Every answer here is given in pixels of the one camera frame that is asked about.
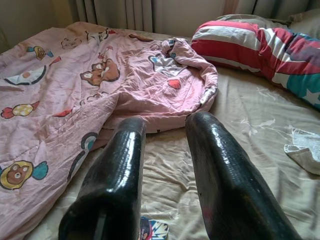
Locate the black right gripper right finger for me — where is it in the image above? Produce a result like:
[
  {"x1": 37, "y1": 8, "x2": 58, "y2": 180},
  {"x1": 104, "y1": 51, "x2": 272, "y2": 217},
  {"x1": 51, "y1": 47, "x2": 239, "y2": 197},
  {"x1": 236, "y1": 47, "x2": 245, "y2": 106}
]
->
[{"x1": 185, "y1": 111, "x2": 304, "y2": 240}]

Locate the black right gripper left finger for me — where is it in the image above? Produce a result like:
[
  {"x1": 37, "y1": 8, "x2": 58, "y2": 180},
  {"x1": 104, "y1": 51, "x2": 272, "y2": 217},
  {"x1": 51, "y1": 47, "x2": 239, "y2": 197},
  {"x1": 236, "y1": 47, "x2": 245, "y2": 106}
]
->
[{"x1": 58, "y1": 117, "x2": 147, "y2": 240}]

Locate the colourful comic book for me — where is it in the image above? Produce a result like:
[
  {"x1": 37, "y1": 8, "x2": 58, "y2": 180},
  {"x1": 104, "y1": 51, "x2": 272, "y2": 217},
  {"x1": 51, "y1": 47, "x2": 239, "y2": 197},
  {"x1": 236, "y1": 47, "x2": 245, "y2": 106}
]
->
[{"x1": 138, "y1": 216, "x2": 171, "y2": 240}]

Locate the bed with beige sheet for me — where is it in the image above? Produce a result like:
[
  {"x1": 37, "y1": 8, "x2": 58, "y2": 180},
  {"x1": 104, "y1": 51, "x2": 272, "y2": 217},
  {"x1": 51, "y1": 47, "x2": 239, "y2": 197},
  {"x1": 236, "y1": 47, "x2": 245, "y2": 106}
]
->
[{"x1": 0, "y1": 13, "x2": 320, "y2": 240}]

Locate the white crumpled cloth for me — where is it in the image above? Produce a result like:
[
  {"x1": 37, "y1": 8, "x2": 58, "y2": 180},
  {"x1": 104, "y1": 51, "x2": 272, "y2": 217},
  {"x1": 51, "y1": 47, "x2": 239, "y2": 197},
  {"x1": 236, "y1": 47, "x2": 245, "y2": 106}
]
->
[{"x1": 283, "y1": 127, "x2": 320, "y2": 176}]

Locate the pink cartoon print blanket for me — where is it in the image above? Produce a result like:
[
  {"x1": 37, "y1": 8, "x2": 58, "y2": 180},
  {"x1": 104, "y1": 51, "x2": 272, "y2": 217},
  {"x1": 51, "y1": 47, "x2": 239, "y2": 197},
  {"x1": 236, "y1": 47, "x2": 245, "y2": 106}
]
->
[{"x1": 0, "y1": 21, "x2": 220, "y2": 240}]

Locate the red white teal bolster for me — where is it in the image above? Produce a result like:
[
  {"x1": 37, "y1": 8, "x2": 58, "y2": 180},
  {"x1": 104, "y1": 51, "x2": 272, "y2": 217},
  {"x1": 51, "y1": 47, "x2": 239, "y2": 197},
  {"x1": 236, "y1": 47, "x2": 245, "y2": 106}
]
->
[{"x1": 191, "y1": 19, "x2": 320, "y2": 111}]

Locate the beige pillow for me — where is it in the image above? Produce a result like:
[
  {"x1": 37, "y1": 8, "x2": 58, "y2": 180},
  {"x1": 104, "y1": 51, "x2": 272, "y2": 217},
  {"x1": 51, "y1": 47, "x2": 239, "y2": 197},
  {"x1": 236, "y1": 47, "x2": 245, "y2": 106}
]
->
[
  {"x1": 287, "y1": 8, "x2": 320, "y2": 40},
  {"x1": 216, "y1": 13, "x2": 288, "y2": 27}
]

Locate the grey pleated curtain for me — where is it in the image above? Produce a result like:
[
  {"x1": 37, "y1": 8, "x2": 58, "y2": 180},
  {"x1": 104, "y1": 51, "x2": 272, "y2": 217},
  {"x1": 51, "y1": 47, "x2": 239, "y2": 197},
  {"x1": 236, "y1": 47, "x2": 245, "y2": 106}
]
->
[
  {"x1": 72, "y1": 0, "x2": 154, "y2": 33},
  {"x1": 237, "y1": 0, "x2": 320, "y2": 21}
]

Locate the pink sheer curtain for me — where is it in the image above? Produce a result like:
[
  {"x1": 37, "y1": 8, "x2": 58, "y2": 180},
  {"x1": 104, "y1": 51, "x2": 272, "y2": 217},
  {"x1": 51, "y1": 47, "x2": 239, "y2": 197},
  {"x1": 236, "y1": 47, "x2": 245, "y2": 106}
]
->
[{"x1": 223, "y1": 0, "x2": 241, "y2": 17}]

